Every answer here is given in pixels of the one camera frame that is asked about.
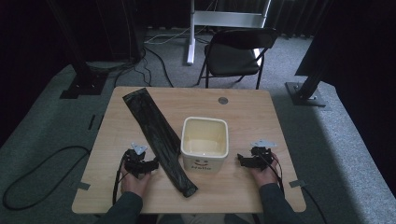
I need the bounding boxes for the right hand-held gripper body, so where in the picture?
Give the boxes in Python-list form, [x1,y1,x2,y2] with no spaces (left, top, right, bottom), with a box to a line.
[248,139,277,171]

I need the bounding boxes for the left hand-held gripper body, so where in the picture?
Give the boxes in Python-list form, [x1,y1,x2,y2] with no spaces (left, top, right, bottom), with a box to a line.
[122,142,151,179]

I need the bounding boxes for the black plastic garbage bag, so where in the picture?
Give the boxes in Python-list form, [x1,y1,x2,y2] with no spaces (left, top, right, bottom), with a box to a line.
[121,88,199,199]

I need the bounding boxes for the cream plastic bin with handle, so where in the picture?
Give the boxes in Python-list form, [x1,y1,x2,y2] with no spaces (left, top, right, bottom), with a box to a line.
[180,116,230,173]

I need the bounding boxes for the person's right hand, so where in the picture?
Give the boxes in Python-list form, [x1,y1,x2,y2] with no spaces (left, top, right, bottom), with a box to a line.
[250,152,280,189]

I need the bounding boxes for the person's left hand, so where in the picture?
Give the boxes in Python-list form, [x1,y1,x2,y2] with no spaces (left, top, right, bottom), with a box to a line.
[120,164,152,199]

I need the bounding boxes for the black stand with grey base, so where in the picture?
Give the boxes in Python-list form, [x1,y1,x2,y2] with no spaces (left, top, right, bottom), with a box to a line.
[285,63,327,108]

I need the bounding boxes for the black stand with square base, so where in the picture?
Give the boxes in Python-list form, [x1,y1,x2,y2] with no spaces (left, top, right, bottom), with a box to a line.
[46,0,108,100]

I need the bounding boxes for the black folding chair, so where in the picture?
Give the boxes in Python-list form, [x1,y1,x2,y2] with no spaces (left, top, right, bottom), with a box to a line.
[196,27,279,91]

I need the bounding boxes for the black curtain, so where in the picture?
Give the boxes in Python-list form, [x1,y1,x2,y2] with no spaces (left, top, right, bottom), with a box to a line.
[270,0,326,39]

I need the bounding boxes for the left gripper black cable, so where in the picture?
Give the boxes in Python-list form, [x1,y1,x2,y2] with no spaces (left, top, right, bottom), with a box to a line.
[112,151,131,205]

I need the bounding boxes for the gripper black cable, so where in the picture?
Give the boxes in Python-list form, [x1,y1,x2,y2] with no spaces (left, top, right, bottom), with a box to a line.
[258,151,329,224]
[112,151,131,205]

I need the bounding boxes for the long black floor cable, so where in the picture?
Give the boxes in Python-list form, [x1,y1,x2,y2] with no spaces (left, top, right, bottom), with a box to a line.
[2,145,92,212]

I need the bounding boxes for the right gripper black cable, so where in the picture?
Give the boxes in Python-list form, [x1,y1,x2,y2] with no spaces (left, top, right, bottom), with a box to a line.
[258,151,329,224]

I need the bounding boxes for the tangled black floor cables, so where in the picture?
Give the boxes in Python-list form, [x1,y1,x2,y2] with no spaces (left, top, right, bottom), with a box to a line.
[113,46,176,89]

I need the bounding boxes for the white floor cable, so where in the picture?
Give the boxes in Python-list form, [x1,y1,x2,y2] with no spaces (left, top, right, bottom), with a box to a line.
[144,27,191,46]

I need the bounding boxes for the white metal stand frame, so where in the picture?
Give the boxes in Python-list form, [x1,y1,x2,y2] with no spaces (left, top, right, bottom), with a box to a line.
[186,0,273,65]

